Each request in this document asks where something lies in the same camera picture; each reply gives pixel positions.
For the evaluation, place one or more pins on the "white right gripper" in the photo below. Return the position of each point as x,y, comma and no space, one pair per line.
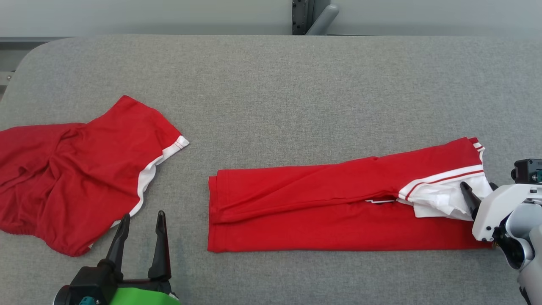
495,212

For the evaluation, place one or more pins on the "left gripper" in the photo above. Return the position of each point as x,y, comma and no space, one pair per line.
139,296

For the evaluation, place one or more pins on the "red shorts with white stripe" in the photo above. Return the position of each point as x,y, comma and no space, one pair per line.
84,169

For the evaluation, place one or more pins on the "red Bulls basketball jersey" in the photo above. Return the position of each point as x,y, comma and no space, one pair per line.
317,228

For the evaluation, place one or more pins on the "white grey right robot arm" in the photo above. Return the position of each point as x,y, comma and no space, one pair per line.
529,254

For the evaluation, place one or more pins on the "grey round tube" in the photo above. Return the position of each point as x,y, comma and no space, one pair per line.
324,19

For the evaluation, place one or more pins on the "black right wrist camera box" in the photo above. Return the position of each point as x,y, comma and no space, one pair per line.
527,170

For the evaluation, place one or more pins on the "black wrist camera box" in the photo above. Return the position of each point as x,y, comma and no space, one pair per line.
527,170
89,279

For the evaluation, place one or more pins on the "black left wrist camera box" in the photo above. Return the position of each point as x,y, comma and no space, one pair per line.
89,279

